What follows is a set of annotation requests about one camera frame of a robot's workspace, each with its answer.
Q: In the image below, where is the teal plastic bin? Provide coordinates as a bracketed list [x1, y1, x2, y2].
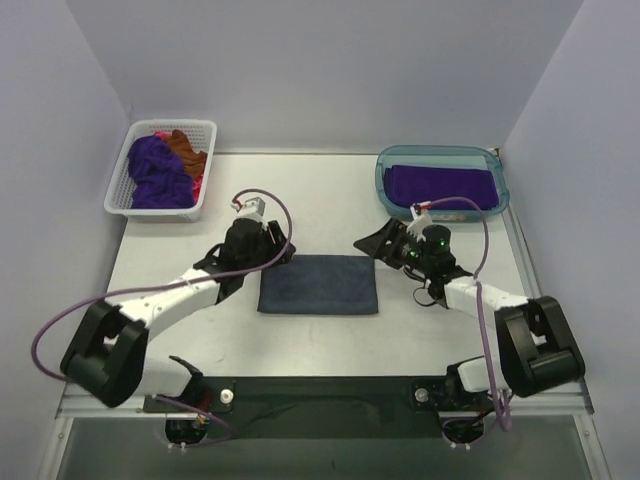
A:
[374, 145, 510, 222]

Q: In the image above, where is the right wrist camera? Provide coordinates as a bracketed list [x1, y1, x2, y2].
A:
[406, 204, 451, 254]

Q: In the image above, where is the grey towel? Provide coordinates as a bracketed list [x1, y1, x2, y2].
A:
[257, 255, 379, 316]

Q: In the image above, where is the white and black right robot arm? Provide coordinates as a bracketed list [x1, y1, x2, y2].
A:
[354, 219, 586, 398]

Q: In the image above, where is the pink red cloth in basket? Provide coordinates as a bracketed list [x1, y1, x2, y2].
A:
[154, 131, 204, 201]

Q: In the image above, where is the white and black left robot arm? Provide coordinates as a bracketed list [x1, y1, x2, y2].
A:
[60, 219, 295, 408]

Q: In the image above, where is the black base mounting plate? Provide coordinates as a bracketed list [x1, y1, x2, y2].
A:
[143, 376, 493, 445]

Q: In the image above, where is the brown cloth in basket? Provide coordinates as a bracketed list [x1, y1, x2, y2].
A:
[165, 129, 207, 179]

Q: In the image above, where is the white plastic laundry basket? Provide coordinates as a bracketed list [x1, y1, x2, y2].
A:
[103, 118, 218, 222]

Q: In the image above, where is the purple towel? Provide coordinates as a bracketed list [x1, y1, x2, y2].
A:
[383, 165, 500, 211]
[127, 135, 195, 209]

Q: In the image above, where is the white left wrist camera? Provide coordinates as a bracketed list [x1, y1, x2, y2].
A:
[231, 197, 266, 224]

